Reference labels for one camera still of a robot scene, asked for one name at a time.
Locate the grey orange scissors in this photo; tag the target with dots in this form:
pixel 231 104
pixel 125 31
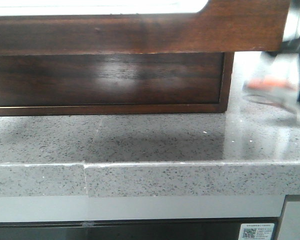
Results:
pixel 252 89

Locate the wooden drawer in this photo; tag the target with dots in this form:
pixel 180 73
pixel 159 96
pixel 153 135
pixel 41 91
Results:
pixel 115 77
pixel 221 26

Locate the dark wooden drawer cabinet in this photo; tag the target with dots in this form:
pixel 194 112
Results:
pixel 226 82

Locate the grey cabinet door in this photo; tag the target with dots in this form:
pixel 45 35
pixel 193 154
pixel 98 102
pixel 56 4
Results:
pixel 289 224

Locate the white QR code sticker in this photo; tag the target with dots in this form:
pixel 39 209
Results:
pixel 256 231

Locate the black appliance under counter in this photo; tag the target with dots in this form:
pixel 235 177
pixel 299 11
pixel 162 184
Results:
pixel 138 229

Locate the white plastic drawer handle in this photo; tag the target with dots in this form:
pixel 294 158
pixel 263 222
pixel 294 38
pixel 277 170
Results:
pixel 18 8

